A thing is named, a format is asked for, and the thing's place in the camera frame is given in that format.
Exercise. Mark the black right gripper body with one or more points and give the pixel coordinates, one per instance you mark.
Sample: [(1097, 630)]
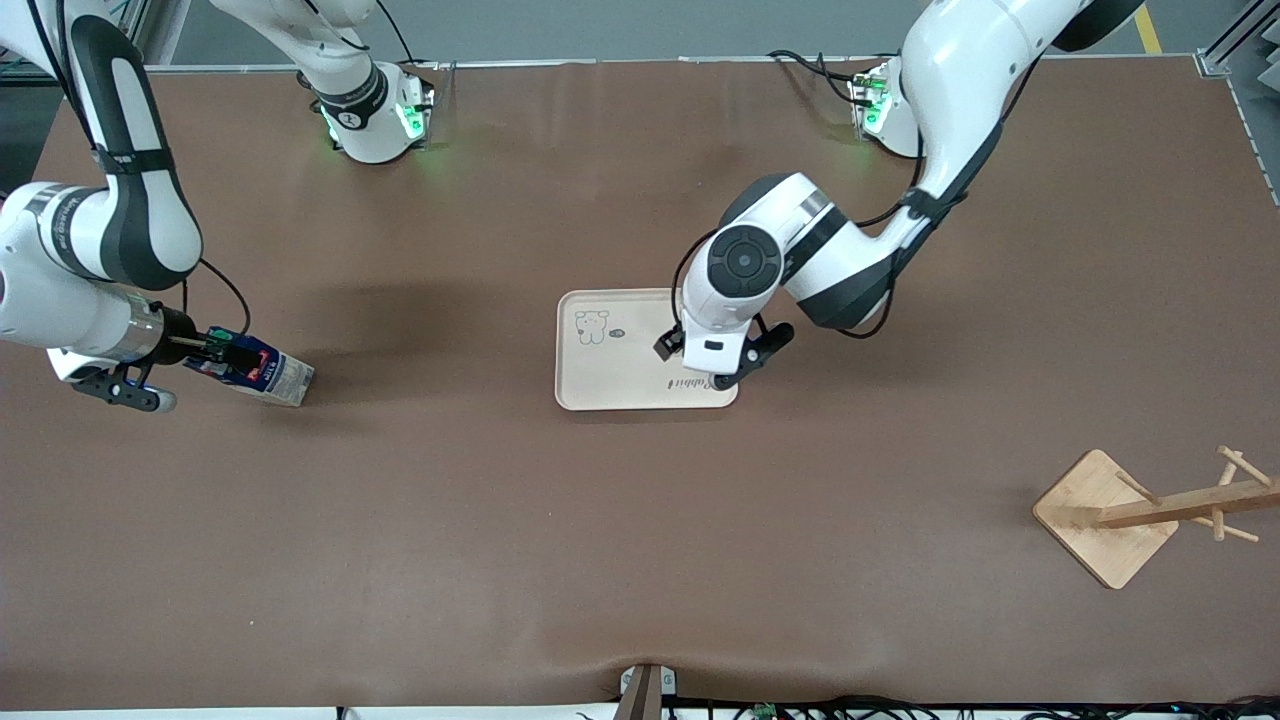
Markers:
[(179, 331)]

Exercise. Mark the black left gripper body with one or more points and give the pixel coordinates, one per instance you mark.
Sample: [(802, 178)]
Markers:
[(666, 346)]

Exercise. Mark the blue milk carton green cap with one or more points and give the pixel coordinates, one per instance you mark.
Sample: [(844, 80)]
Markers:
[(280, 375)]

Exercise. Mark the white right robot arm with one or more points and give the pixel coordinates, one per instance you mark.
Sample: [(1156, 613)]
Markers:
[(130, 220)]

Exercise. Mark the cream rectangular tray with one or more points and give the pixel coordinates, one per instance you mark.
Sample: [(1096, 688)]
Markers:
[(620, 370)]

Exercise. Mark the metal table edge clamp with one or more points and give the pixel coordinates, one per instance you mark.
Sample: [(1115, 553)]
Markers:
[(645, 692)]

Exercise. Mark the small green circuit board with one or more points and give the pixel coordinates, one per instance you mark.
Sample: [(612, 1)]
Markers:
[(765, 712)]

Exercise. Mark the wooden mug tree stand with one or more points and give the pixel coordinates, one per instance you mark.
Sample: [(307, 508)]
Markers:
[(1095, 520)]

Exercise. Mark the aluminium frame profile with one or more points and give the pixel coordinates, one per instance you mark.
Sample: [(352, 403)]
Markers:
[(145, 35), (1235, 45)]

